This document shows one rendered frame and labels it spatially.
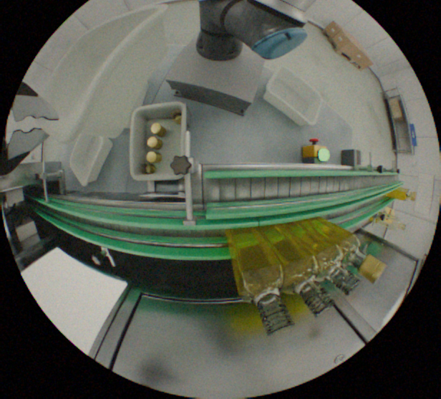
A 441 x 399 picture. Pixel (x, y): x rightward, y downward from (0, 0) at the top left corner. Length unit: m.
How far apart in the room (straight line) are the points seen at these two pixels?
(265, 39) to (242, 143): 0.32
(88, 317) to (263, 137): 0.70
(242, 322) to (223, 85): 0.55
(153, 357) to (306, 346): 0.24
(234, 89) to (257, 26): 0.19
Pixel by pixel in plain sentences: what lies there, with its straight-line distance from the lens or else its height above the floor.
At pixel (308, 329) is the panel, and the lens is 0.32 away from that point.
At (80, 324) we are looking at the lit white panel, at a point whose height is 1.18.
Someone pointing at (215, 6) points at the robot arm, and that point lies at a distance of 0.37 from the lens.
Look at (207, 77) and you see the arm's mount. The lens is 0.42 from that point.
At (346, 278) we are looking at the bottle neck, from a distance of 0.22.
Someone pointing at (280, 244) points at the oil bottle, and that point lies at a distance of 0.22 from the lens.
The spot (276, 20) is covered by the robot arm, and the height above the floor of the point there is 1.07.
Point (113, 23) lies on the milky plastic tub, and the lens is 0.25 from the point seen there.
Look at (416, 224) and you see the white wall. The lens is 6.13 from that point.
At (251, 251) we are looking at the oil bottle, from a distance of 0.20.
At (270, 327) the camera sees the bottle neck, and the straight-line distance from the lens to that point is 0.15.
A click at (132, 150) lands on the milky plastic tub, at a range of 0.42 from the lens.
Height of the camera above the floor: 1.18
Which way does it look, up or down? 83 degrees down
